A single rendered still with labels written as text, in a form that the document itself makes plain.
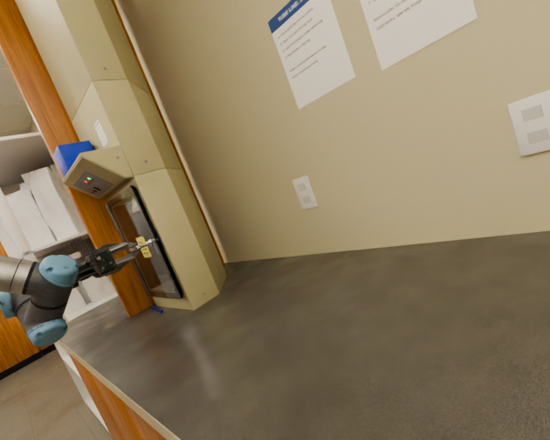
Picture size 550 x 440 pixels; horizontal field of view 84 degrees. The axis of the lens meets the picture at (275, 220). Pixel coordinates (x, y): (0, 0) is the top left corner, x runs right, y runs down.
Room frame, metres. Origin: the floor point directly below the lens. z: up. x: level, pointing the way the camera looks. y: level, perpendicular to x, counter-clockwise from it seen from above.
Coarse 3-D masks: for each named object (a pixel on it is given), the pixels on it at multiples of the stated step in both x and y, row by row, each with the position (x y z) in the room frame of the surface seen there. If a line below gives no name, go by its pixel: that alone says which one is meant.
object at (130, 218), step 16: (128, 192) 1.00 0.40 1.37; (112, 208) 1.16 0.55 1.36; (128, 208) 1.04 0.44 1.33; (128, 224) 1.09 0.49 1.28; (144, 224) 0.99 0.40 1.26; (128, 240) 1.15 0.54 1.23; (160, 256) 0.98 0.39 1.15; (144, 272) 1.14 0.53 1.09; (160, 272) 1.03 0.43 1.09; (160, 288) 1.08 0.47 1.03; (176, 288) 0.97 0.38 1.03
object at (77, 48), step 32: (32, 0) 1.09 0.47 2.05; (64, 0) 0.99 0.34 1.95; (96, 0) 1.07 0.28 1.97; (32, 32) 1.19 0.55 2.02; (64, 32) 1.00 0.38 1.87; (96, 32) 1.02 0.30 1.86; (64, 64) 1.08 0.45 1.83; (96, 64) 1.00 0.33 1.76; (128, 64) 1.13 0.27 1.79; (64, 96) 1.17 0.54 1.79
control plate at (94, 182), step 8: (80, 176) 1.03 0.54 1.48; (88, 176) 1.01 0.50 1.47; (96, 176) 1.00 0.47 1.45; (80, 184) 1.09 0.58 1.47; (88, 184) 1.07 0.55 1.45; (96, 184) 1.06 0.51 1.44; (104, 184) 1.04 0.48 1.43; (112, 184) 1.02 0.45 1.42; (88, 192) 1.14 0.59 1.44; (96, 192) 1.12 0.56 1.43
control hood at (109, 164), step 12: (84, 156) 0.90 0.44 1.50; (96, 156) 0.92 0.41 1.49; (108, 156) 0.94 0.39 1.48; (120, 156) 0.96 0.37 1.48; (72, 168) 0.99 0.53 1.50; (84, 168) 0.97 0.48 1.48; (96, 168) 0.95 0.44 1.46; (108, 168) 0.93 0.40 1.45; (120, 168) 0.95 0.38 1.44; (72, 180) 1.07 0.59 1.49; (108, 180) 1.00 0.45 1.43; (120, 180) 0.98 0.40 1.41; (84, 192) 1.16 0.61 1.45; (108, 192) 1.10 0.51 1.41
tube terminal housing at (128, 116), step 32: (96, 96) 0.98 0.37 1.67; (128, 96) 1.03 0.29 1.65; (128, 128) 1.00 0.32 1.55; (160, 128) 1.18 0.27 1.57; (128, 160) 0.98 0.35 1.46; (160, 160) 1.04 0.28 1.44; (160, 192) 1.01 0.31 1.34; (160, 224) 0.98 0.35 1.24; (192, 224) 1.07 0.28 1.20; (192, 256) 1.02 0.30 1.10; (192, 288) 0.99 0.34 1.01
